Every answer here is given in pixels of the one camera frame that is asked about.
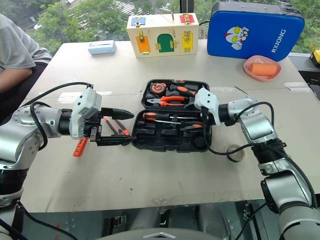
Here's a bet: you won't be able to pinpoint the clear tape roll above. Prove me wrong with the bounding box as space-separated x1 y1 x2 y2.
226 144 246 163

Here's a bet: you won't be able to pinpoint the orange plastic tool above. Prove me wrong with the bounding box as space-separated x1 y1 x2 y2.
72 137 89 158

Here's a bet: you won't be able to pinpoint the yellow black power tool battery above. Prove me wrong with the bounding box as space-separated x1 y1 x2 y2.
309 49 320 67

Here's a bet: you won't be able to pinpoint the black metal bracket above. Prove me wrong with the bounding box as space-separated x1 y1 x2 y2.
103 215 128 234

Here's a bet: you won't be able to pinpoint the orange black handled screwdriver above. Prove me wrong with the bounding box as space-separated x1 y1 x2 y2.
142 112 197 122

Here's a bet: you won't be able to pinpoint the black plastic tool case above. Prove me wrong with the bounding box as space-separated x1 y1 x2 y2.
130 79 217 154

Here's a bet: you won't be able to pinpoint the dark window frame post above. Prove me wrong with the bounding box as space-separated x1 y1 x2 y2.
179 0 196 13

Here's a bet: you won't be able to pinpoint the light blue tissue pack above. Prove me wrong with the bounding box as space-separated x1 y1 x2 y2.
87 39 117 56

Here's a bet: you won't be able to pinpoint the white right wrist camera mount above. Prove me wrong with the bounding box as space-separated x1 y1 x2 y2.
194 87 222 126

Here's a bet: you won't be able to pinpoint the wooden lock puzzle box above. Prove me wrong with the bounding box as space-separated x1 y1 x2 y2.
126 7 200 59

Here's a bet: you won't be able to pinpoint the short clear tape strip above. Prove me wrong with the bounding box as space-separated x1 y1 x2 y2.
283 81 311 93

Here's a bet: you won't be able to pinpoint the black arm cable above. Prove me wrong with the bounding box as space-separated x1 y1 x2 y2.
24 81 95 151
202 100 319 209

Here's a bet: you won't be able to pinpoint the grey robot chest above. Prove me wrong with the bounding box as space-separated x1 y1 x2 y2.
98 226 227 240

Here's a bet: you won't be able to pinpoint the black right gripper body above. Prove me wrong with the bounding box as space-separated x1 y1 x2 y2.
199 106 216 126

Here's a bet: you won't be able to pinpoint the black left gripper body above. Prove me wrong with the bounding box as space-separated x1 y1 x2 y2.
82 107 106 147

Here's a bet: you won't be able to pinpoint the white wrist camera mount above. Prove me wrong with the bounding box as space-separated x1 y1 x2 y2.
194 87 222 126
69 86 103 141

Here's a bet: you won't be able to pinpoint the orange black tape measure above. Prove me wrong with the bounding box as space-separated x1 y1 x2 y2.
149 82 168 96

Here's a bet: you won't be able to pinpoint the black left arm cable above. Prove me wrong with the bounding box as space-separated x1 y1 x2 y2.
24 81 95 151

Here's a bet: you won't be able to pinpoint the black side table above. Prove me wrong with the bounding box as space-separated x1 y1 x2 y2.
287 55 320 102

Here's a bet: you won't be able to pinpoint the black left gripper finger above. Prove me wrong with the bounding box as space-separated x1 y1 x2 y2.
96 135 137 147
101 107 135 121

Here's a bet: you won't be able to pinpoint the long clear tape strip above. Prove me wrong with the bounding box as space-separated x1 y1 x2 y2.
56 90 113 105

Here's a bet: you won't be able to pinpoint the orange handled pliers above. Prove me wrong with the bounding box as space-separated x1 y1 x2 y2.
146 95 190 108

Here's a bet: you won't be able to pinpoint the orange cylinder block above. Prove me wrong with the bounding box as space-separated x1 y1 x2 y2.
250 62 279 77

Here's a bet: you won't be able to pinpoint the orange black tool handle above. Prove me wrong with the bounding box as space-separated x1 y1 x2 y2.
169 83 197 98

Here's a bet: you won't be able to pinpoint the slim silver shaft screwdriver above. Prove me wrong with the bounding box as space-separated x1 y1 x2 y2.
149 118 182 125

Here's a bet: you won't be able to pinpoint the orange black utility knife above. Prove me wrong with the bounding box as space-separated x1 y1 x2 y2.
103 115 131 137

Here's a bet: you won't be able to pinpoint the bystander in grey shirt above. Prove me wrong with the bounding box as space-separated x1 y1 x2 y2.
0 13 54 126

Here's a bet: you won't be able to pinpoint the pink plastic bowl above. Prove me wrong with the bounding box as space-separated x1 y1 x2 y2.
243 54 282 83

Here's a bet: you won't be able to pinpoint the blue cartoon print case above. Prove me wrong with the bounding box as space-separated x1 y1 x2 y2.
206 0 306 62

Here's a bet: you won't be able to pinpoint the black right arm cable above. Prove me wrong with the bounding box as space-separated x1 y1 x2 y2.
202 100 319 209

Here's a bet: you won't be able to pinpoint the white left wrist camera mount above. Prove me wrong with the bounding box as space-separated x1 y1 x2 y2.
69 86 103 141

